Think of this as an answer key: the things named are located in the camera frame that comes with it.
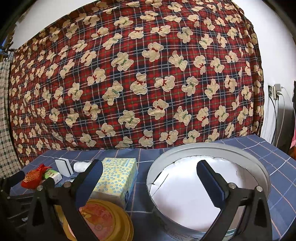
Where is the green white tissue pack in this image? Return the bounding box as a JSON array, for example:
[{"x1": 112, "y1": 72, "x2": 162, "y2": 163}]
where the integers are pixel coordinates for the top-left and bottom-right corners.
[{"x1": 43, "y1": 169, "x2": 62, "y2": 185}]

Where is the white gauze roll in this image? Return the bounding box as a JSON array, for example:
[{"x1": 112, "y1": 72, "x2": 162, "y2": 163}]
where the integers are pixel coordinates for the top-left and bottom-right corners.
[{"x1": 73, "y1": 162, "x2": 91, "y2": 173}]

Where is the white sponge block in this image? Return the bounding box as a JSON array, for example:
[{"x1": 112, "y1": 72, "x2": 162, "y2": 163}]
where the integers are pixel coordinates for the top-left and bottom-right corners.
[{"x1": 55, "y1": 158, "x2": 74, "y2": 177}]

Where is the yellow patterned tissue box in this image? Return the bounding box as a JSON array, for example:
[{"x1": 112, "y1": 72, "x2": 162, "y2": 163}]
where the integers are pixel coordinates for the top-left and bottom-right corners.
[{"x1": 90, "y1": 158, "x2": 138, "y2": 209}]

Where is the blue checked tablecloth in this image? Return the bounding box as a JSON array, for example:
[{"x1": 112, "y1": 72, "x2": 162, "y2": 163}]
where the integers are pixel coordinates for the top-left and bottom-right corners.
[{"x1": 22, "y1": 135, "x2": 295, "y2": 240}]

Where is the green white checked cloth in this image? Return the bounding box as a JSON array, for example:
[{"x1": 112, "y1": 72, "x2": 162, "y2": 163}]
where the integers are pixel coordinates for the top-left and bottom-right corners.
[{"x1": 0, "y1": 57, "x2": 22, "y2": 178}]

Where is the round silver metal tin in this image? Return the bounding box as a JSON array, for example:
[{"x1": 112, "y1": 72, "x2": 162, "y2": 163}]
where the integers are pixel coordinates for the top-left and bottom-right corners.
[{"x1": 147, "y1": 143, "x2": 273, "y2": 240}]

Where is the red plaid teddy bear blanket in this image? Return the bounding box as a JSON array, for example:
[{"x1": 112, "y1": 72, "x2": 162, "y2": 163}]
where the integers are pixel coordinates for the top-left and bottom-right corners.
[{"x1": 9, "y1": 1, "x2": 264, "y2": 165}]

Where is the black power cable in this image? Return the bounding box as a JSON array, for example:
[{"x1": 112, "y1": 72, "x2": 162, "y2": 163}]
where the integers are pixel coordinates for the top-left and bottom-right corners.
[{"x1": 268, "y1": 93, "x2": 278, "y2": 145}]

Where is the white charging cable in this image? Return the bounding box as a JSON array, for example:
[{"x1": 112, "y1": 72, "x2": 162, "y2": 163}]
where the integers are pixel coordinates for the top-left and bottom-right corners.
[{"x1": 275, "y1": 86, "x2": 294, "y2": 148}]

